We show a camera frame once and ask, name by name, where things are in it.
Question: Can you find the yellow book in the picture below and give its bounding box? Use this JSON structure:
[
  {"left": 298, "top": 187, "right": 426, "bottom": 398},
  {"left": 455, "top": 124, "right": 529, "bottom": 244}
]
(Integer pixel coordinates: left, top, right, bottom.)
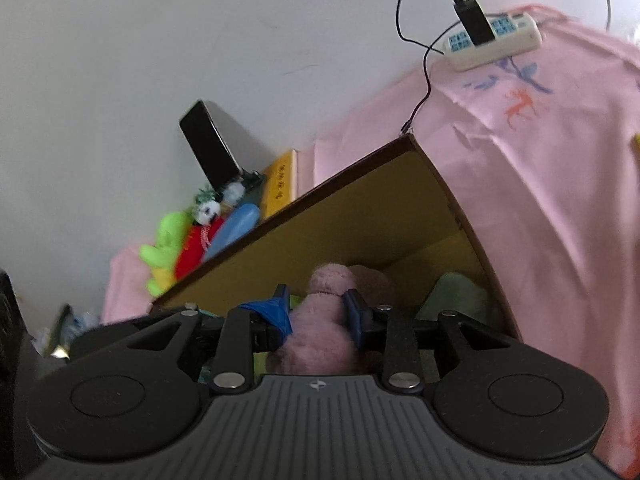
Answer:
[{"left": 260, "top": 149, "right": 299, "bottom": 221}]

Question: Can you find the black charger adapter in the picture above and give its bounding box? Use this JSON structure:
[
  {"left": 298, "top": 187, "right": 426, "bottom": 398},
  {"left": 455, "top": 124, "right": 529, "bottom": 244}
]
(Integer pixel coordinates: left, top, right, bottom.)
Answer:
[{"left": 449, "top": 0, "right": 497, "bottom": 47}]

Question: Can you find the brown cardboard box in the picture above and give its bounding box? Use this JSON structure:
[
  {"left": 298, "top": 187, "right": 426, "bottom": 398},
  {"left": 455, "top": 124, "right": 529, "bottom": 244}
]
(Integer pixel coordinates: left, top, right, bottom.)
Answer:
[{"left": 150, "top": 132, "right": 523, "bottom": 356}]

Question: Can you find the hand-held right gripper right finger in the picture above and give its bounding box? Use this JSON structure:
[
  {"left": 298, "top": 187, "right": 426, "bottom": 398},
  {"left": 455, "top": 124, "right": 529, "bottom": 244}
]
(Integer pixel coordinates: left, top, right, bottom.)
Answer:
[{"left": 343, "top": 287, "right": 523, "bottom": 393}]

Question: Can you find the pink printed bed sheet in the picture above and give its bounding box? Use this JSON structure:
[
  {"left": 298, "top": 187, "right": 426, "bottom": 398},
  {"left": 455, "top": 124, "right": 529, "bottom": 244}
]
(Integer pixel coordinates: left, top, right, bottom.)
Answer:
[{"left": 100, "top": 2, "right": 640, "bottom": 476}]

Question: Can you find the black charger cable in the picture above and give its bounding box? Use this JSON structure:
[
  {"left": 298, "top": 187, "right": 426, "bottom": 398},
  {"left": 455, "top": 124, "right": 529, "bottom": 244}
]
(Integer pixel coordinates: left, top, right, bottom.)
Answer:
[{"left": 396, "top": 0, "right": 466, "bottom": 134}]

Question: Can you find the pink plush toy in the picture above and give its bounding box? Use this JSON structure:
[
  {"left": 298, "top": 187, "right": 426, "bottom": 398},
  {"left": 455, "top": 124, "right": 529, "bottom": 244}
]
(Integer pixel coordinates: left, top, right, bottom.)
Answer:
[{"left": 266, "top": 262, "right": 396, "bottom": 376}]

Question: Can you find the red plush toy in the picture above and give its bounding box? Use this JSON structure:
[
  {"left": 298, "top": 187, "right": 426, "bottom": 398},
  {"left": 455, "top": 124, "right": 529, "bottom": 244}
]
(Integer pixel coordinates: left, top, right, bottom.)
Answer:
[{"left": 174, "top": 220, "right": 226, "bottom": 281}]

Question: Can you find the lime green plush toy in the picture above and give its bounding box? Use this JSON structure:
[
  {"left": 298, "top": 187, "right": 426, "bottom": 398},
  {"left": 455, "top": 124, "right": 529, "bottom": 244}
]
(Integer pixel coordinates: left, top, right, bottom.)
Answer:
[{"left": 139, "top": 210, "right": 193, "bottom": 298}]

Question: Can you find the black smartphone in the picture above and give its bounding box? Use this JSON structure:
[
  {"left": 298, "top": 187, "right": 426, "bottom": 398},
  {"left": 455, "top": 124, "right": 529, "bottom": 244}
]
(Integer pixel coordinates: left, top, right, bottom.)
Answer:
[{"left": 179, "top": 100, "right": 242, "bottom": 192}]

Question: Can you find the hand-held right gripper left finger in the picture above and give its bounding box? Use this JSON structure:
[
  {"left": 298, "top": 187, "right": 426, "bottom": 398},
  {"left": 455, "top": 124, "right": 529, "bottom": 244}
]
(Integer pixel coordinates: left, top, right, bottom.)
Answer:
[{"left": 125, "top": 284, "right": 296, "bottom": 395}]

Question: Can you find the crumpled plastic packaging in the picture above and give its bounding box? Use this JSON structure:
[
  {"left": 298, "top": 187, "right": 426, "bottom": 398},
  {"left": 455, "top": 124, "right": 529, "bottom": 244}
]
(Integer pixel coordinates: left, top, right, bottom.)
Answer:
[{"left": 31, "top": 304, "right": 103, "bottom": 360}]

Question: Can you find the blue plush toy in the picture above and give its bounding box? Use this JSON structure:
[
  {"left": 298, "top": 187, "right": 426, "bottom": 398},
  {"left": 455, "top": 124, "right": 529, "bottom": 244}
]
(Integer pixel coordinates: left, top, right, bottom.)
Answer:
[{"left": 201, "top": 203, "right": 262, "bottom": 264}]

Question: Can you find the small panda plush toy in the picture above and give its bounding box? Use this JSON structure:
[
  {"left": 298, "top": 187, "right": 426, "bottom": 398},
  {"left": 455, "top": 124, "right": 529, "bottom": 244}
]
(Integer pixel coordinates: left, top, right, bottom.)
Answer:
[{"left": 192, "top": 186, "right": 223, "bottom": 226}]

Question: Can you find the white power strip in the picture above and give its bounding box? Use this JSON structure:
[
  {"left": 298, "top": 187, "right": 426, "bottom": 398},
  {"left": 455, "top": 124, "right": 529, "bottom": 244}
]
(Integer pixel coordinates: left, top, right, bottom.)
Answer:
[{"left": 440, "top": 12, "right": 544, "bottom": 72}]

